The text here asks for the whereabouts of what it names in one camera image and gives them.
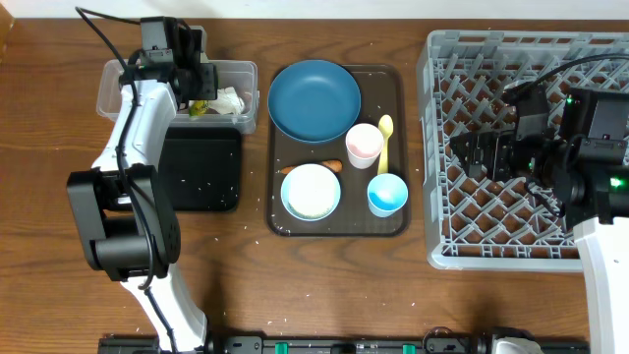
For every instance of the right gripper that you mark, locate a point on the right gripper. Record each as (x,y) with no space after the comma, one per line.
(501,142)

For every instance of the grey dishwasher rack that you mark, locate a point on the grey dishwasher rack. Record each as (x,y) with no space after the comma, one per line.
(475,223)

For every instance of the black rectangular tray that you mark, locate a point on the black rectangular tray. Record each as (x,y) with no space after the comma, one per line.
(200,168)

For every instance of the light blue small bowl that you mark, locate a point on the light blue small bowl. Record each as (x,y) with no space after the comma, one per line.
(310,192)

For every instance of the orange carrot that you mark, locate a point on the orange carrot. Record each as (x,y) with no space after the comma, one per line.
(335,165)

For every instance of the snack wrapper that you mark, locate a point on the snack wrapper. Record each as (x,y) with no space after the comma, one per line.
(227,102)

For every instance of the light blue plastic cup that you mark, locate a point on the light blue plastic cup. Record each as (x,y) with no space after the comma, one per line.
(387,193)

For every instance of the brown serving tray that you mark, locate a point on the brown serving tray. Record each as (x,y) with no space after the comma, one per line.
(382,93)

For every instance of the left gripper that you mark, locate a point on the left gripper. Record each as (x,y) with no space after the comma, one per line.
(209,77)

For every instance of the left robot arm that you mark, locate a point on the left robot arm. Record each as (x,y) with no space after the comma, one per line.
(127,225)

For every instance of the yellow plastic spoon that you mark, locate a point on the yellow plastic spoon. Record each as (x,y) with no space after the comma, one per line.
(386,127)

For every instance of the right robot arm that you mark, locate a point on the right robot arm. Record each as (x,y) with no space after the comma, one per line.
(582,163)

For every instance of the pink plastic cup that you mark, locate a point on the pink plastic cup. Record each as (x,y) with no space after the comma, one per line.
(364,143)

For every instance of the dark blue bowl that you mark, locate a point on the dark blue bowl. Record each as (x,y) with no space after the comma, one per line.
(314,101)

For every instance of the clear plastic waste bin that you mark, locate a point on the clear plastic waste bin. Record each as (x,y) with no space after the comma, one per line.
(241,75)

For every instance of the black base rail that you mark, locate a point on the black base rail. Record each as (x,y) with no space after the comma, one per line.
(257,345)

